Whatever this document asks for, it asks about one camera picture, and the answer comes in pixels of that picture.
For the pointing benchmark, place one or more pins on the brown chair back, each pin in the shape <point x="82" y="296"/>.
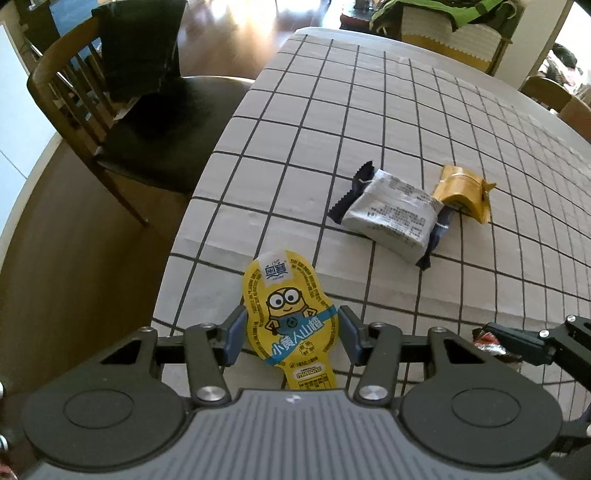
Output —
<point x="577" y="120"/>

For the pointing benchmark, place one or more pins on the yellow cartoon jelly cup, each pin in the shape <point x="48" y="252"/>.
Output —
<point x="288" y="318"/>

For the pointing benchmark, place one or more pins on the silver snack bar wrapper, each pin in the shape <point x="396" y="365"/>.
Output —
<point x="392" y="212"/>

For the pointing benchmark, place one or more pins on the wooden chair with pile of clothes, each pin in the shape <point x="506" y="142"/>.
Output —
<point x="461" y="46"/>

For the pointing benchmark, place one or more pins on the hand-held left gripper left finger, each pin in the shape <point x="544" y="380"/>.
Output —
<point x="235" y="334"/>

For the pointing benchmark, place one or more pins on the black seat cushion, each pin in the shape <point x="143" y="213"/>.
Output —
<point x="166" y="134"/>

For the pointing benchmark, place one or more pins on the wooden chair back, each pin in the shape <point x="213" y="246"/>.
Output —
<point x="545" y="92"/>

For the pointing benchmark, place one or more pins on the small yellow snack packet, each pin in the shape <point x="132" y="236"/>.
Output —
<point x="461" y="191"/>

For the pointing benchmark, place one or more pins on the black cloth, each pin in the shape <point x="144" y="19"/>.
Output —
<point x="138" y="50"/>

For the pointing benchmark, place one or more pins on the dark red snack packet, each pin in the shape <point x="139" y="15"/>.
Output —
<point x="491" y="344"/>

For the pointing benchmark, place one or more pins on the pile of laundry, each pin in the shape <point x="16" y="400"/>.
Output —
<point x="565" y="64"/>

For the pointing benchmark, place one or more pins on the wooden dining chair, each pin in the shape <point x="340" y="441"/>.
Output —
<point x="69" y="92"/>

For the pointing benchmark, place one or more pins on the green and black jacket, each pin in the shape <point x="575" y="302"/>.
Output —
<point x="415" y="11"/>

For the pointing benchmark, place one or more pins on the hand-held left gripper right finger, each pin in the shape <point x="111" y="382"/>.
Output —
<point x="349" y="339"/>

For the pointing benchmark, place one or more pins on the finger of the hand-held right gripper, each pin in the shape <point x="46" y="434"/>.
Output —
<point x="521" y="341"/>

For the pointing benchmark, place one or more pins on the white cabinet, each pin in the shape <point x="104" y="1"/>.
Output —
<point x="11" y="106"/>

